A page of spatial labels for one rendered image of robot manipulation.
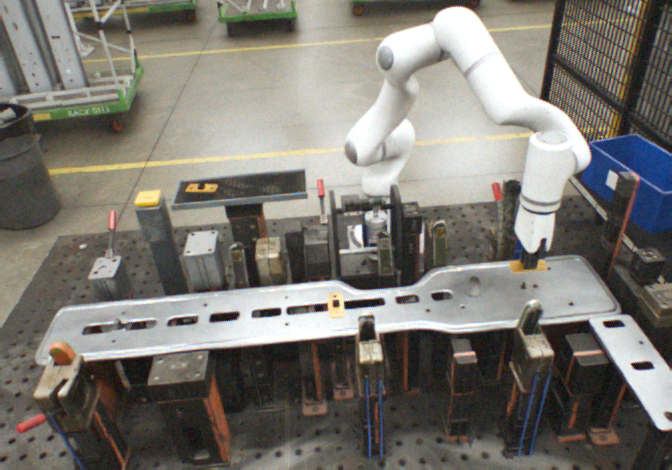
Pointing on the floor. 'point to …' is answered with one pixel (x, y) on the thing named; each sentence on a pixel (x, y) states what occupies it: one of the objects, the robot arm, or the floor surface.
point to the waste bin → (23, 171)
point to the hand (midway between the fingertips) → (529, 258)
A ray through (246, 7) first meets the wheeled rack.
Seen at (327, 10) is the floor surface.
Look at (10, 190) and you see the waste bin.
